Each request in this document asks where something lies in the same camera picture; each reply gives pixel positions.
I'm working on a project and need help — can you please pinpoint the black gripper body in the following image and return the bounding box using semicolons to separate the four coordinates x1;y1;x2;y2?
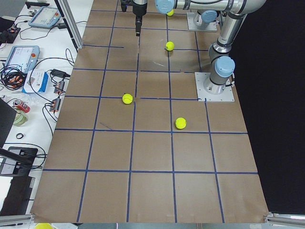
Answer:
121;0;148;16

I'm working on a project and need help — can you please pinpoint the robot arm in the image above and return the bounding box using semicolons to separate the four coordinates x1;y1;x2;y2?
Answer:
155;0;265;78
193;10;217;27

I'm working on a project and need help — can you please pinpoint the tennis ball near bases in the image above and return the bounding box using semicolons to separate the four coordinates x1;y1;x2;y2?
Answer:
166;10;174;17

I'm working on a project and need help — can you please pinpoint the tennis ball with tape scrap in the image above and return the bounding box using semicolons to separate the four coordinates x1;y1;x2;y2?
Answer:
165;41;175;52

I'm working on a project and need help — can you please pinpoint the tennis ball near centre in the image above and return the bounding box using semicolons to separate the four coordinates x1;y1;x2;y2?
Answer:
122;94;133;104

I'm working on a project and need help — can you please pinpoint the tennis ball far corner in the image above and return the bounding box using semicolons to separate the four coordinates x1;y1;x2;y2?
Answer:
175;117;187;130

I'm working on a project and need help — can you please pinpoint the tennis ball bottom edge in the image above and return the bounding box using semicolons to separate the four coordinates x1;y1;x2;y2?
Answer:
34;223;53;229

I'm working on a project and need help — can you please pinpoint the upper teach pendant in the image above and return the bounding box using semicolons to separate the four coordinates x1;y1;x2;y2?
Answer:
28;7;61;29

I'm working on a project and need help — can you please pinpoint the teach pendant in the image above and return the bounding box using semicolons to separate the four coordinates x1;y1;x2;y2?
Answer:
5;45;40;73
28;7;61;29

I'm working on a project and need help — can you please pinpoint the black power adapter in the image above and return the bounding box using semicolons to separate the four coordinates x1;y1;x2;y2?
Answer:
51;69;70;79

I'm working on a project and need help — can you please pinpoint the lower teach pendant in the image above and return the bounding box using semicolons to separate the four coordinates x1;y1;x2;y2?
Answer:
5;45;40;73

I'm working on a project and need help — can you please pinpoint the blue white cardboard box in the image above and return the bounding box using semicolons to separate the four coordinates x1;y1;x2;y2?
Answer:
22;69;49;94

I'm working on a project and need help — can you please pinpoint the brown paper table cover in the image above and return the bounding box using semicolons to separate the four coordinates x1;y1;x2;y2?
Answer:
31;0;268;223

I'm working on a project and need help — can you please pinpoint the red soda can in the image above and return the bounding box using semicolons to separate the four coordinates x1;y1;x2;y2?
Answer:
13;99;31;113

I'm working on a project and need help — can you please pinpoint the green tape roll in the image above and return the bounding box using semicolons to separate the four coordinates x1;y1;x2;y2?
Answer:
13;110;28;126

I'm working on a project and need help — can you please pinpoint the black laptop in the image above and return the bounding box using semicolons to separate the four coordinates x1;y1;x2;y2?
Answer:
0;99;16;147

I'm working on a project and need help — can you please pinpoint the aluminium frame post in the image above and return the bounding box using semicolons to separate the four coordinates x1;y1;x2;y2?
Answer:
54;0;83;52

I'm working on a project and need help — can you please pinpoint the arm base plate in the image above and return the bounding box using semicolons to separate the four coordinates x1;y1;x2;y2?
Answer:
187;10;217;32
195;72;235;102

